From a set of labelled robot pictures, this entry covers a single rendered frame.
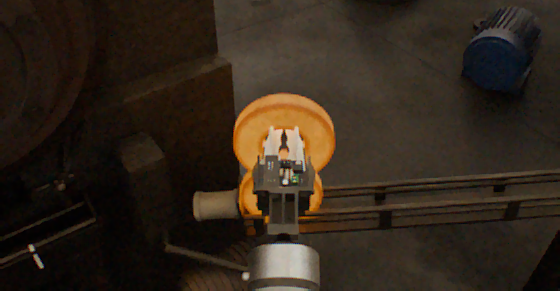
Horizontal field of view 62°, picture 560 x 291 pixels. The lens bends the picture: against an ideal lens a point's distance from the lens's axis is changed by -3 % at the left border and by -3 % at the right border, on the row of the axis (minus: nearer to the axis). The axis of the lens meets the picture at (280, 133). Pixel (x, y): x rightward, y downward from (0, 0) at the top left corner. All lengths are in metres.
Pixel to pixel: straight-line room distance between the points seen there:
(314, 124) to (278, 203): 0.15
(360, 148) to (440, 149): 0.35
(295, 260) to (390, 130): 1.69
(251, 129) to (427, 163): 1.46
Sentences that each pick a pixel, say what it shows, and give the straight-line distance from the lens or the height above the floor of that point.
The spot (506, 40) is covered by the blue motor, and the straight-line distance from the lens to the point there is 2.42.
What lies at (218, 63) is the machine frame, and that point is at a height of 0.87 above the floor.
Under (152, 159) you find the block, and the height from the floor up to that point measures 0.80.
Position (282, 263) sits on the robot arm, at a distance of 0.58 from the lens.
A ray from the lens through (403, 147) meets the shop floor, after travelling 2.16.
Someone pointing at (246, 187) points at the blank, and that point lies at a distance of 0.92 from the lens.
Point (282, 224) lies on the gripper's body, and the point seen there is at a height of 0.94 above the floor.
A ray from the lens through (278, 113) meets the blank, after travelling 0.70.
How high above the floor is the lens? 1.41
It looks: 41 degrees down
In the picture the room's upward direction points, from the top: straight up
